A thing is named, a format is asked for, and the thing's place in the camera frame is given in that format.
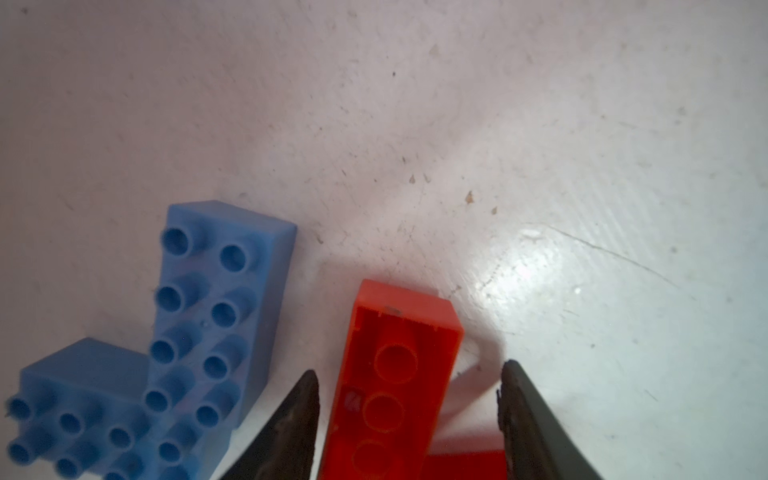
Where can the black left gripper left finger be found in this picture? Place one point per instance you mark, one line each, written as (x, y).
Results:
(284, 448)

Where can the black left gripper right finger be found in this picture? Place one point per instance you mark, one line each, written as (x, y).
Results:
(536, 445)

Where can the blue lego brick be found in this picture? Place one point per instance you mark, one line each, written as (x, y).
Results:
(96, 408)
(223, 274)

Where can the red lego brick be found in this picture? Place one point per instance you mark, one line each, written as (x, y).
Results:
(399, 355)
(479, 465)

